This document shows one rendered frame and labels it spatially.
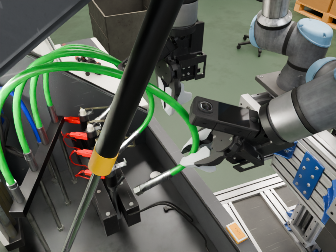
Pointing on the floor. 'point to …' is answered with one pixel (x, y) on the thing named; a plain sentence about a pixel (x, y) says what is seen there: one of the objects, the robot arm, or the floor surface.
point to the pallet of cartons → (327, 8)
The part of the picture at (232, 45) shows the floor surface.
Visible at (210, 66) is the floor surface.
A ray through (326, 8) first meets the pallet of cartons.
